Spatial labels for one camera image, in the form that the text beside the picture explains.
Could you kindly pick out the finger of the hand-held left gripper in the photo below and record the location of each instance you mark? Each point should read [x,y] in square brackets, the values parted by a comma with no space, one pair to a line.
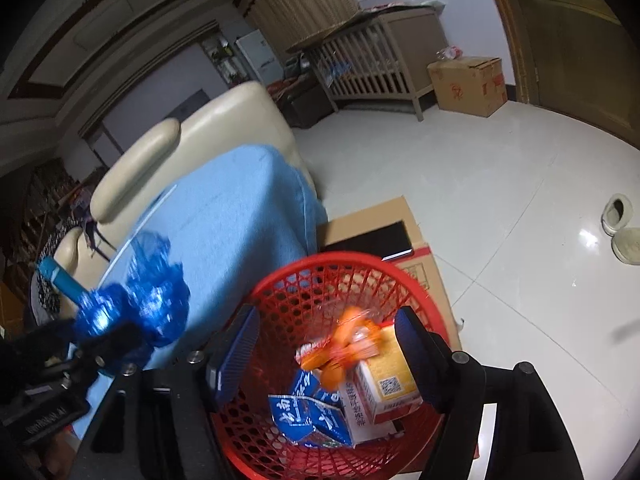
[45,335]
[117,340]

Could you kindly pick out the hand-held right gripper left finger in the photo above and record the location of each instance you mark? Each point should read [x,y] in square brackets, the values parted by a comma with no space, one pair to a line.
[235,360]

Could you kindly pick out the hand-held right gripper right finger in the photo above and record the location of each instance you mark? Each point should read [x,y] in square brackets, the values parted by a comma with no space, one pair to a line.
[417,360]

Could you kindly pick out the red and white small box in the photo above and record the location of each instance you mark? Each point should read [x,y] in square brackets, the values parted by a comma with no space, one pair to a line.
[385,390]

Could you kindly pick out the blue shiny plastic wrapper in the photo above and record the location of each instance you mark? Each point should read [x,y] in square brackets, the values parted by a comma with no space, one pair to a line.
[145,295]

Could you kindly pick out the orange snack wrapper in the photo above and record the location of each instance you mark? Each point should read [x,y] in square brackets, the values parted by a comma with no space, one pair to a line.
[345,345]

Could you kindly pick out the blue milk carton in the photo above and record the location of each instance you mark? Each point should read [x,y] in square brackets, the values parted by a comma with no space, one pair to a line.
[310,412]

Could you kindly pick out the red plastic mesh basket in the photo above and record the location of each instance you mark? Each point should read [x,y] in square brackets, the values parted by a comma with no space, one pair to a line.
[295,290]

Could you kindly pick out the dark patterned cloth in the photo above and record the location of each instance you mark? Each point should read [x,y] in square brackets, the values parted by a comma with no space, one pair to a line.
[42,295]

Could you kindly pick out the black flat panel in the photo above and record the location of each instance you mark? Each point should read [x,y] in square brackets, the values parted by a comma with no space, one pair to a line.
[372,242]

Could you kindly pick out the clear thin rod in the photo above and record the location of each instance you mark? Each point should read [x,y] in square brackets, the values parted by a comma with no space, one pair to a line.
[150,215]

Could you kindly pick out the blue tablecloth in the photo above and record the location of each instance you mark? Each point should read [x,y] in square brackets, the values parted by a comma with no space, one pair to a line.
[225,220]

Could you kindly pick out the flat cardboard box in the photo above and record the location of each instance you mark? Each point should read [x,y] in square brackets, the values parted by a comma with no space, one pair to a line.
[370,215]

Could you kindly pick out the beige slipper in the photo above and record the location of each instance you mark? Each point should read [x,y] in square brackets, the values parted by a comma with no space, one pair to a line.
[627,245]
[616,215]

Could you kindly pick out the cream leather sofa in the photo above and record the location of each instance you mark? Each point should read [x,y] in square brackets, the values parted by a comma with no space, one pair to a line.
[225,120]

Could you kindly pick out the dark low cabinet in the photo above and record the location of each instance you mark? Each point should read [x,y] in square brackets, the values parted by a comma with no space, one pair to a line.
[305,105]

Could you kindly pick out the brown cardboard box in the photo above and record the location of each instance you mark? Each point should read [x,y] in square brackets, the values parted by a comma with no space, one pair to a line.
[467,87]

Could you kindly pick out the white refrigerator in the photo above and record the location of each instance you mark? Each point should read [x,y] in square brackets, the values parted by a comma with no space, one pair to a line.
[257,57]

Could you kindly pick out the wooden baby crib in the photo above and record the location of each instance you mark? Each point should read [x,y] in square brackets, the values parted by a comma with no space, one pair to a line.
[370,60]

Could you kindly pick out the pink plastic bag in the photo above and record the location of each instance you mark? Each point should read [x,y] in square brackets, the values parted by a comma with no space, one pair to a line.
[450,53]

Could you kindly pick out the wooden door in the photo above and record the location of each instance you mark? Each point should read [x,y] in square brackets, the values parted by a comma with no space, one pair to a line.
[570,40]

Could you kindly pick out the beige pleated curtain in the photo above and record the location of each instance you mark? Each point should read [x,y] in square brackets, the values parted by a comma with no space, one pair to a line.
[305,0]

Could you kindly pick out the dark wall panel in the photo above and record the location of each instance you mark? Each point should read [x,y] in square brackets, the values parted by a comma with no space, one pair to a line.
[180,110]

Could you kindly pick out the wall shelf with bottles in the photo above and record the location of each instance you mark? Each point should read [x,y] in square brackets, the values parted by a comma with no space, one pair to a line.
[225,57]

